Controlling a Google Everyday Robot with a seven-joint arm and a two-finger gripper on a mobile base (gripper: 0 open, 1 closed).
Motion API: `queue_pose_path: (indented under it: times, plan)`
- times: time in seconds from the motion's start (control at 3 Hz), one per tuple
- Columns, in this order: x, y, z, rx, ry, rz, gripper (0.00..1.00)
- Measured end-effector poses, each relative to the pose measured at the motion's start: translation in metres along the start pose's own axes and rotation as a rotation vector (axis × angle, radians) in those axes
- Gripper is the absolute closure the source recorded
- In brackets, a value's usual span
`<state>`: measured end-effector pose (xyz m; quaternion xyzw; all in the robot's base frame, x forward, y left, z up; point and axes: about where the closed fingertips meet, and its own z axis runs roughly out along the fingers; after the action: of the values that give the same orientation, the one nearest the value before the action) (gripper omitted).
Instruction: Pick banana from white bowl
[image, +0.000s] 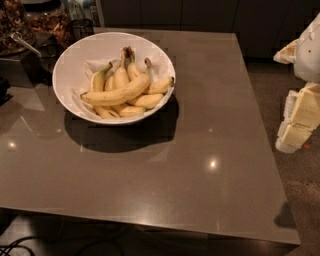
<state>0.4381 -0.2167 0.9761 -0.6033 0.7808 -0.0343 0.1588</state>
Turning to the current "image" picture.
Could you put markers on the tray of dried snacks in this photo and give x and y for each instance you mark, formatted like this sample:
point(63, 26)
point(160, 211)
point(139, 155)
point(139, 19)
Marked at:
point(55, 23)

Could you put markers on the bottom middle banana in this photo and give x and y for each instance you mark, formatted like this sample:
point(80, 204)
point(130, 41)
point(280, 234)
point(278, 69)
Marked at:
point(125, 110)

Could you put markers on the left green-tipped banana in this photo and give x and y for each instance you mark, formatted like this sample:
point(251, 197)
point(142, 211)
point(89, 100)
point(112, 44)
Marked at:
point(98, 79)

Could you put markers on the lower right banana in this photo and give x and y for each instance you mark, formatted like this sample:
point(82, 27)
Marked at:
point(148, 101)

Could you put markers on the dark counter box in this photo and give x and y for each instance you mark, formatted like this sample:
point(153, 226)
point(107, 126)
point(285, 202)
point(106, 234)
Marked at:
point(23, 70)

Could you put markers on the upright right banana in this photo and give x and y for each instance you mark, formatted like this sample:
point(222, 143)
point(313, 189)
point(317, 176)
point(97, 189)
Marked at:
point(132, 69)

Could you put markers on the small hidden banana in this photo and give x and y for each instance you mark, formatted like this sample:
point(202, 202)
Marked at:
point(109, 84)

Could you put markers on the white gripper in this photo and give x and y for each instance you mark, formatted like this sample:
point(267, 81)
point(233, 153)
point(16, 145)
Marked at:
point(308, 55)

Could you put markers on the upright banana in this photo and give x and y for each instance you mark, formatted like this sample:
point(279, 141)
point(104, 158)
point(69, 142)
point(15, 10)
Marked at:
point(132, 69)
point(121, 77)

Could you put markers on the right short banana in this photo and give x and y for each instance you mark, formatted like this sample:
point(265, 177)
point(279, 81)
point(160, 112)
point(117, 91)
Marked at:
point(160, 86)

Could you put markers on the metal scoop handle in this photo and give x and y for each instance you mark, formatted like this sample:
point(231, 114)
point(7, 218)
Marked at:
point(18, 38)

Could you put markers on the white bowl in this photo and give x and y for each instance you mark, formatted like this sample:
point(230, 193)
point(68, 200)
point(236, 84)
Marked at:
point(99, 46)

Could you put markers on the upright middle banana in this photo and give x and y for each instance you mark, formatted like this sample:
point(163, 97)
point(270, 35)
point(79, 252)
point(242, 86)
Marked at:
point(121, 77)

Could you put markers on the long front banana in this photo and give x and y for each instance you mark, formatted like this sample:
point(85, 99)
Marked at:
point(118, 96)

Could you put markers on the glass jar with snacks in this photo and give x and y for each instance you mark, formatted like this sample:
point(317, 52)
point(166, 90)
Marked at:
point(13, 19)

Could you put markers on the black wire basket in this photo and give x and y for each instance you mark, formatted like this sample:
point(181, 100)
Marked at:
point(81, 28)

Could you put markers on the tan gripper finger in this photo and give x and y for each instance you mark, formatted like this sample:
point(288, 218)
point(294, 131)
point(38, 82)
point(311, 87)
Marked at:
point(290, 138)

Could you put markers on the bottom left banana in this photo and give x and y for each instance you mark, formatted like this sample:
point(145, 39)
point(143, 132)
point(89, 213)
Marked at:
point(105, 112)

